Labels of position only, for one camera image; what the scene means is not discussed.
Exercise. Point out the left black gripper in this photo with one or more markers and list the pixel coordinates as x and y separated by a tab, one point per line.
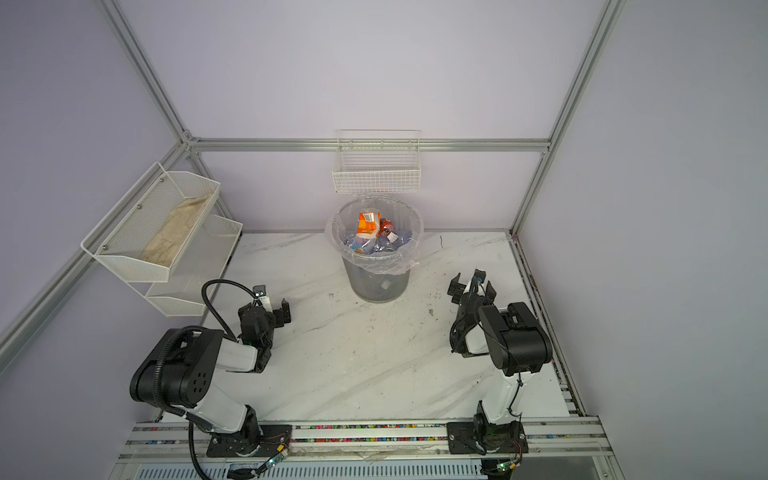
278	318

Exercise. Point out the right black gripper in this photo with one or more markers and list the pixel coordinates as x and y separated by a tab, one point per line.
457	291

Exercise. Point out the red cap round bottle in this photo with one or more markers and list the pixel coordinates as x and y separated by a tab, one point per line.
386	228

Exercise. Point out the crushed bottle blue label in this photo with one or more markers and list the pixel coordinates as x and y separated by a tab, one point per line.
379	245

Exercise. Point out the orange label juice bottle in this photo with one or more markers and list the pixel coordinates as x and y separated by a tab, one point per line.
369	224

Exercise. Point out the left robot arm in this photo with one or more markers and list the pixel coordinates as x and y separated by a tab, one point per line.
177	377

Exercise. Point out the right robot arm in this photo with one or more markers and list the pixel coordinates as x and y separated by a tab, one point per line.
517	345

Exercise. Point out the grey mesh waste bin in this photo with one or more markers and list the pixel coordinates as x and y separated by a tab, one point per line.
376	288

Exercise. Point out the clear plastic bin liner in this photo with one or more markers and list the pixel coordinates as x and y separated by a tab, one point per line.
407	222

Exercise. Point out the white mesh lower shelf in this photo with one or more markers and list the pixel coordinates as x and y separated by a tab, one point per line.
206	258

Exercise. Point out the beige cloth in shelf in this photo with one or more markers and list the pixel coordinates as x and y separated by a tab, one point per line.
167	242

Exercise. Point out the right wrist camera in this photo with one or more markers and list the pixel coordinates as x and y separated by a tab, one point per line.
478	281

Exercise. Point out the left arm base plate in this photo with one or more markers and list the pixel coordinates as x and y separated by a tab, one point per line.
237	445

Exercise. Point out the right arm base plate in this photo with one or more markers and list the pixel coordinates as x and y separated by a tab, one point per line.
486	439

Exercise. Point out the white wire wall basket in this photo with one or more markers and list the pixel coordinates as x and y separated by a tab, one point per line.
372	161

